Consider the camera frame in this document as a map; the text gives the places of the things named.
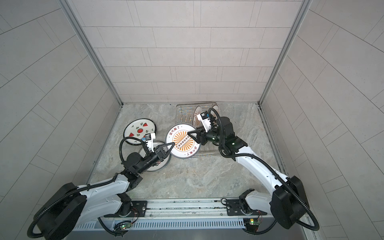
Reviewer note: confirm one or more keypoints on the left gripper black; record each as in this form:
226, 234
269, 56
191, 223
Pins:
159, 152

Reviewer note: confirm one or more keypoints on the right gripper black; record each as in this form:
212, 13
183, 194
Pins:
202, 136

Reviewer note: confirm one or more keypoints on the white plate red text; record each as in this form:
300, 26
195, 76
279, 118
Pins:
159, 165

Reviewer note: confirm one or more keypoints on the white plate orange sunburst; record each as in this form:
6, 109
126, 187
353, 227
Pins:
185, 147

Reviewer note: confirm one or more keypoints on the white blue-rim watermelon plate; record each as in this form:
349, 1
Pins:
139, 128

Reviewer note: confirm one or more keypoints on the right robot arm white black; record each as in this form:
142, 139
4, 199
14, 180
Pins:
287, 203

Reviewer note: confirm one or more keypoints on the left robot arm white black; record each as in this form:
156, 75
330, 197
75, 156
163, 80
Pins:
74, 205

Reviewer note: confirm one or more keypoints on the white plate orange rear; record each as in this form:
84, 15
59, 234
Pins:
217, 110

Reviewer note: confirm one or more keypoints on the left circuit board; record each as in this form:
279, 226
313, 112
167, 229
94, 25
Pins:
123, 226

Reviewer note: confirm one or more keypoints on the circuit board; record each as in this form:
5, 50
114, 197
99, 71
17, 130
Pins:
123, 226
252, 225

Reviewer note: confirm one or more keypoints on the right circuit board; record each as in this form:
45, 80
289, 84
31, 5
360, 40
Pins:
252, 225

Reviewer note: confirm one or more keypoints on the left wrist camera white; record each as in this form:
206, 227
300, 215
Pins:
148, 139

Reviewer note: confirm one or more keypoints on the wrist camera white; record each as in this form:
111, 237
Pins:
205, 120
148, 139

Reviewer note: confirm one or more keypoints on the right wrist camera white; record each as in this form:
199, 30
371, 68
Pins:
205, 120

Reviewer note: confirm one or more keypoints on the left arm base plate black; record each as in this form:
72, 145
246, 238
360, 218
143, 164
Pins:
132, 209

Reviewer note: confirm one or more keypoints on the aluminium mounting rail frame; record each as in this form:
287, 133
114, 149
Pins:
186, 214

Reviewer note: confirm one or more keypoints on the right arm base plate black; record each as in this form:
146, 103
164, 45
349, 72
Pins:
234, 207

